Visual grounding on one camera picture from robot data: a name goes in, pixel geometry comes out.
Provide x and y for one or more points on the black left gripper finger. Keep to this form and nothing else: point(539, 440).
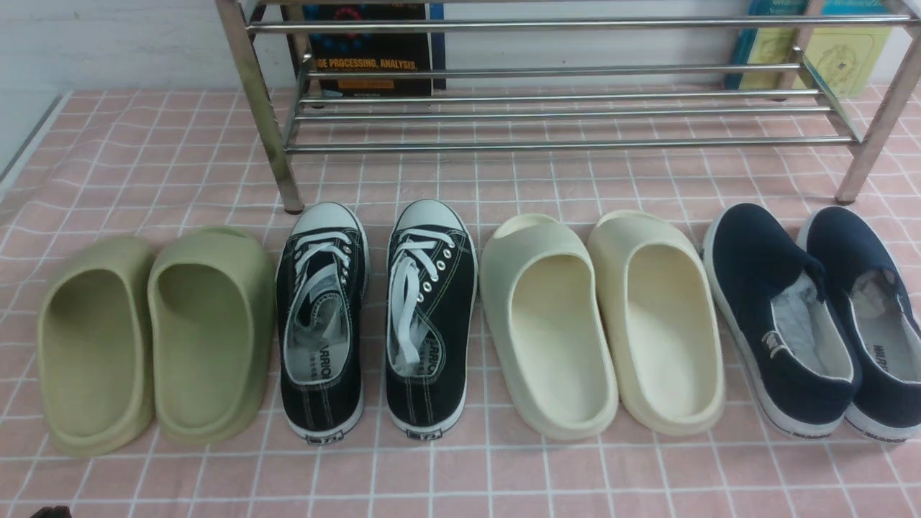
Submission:
point(52, 512)

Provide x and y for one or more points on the navy slip-on shoe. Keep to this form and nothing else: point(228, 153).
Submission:
point(772, 294)
point(870, 300)

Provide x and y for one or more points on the silver metal shoe rack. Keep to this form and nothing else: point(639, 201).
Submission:
point(242, 22)

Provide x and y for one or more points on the left green foam slipper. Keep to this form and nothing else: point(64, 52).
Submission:
point(94, 348)

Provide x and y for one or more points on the green foam slipper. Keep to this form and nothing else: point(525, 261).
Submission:
point(211, 302)
point(94, 348)

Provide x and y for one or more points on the right green foam slipper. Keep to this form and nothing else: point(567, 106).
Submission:
point(211, 302)

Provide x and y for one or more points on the left black canvas sneaker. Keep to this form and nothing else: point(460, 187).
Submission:
point(321, 283)

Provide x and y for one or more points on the black canvas sneaker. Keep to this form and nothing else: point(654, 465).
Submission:
point(433, 275)
point(321, 283)

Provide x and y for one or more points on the right black canvas sneaker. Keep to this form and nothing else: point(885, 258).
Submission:
point(433, 275)

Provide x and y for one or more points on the left cream foam slipper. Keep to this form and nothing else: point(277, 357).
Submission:
point(538, 291)

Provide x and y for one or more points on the cream foam slipper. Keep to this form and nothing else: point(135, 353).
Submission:
point(661, 324)
point(538, 291)

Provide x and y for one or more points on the black image processing book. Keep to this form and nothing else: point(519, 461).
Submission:
point(369, 52)

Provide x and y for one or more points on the right cream foam slipper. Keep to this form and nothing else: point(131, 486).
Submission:
point(661, 324)

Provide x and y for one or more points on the yellow teal book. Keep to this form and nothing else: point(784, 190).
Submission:
point(844, 56)

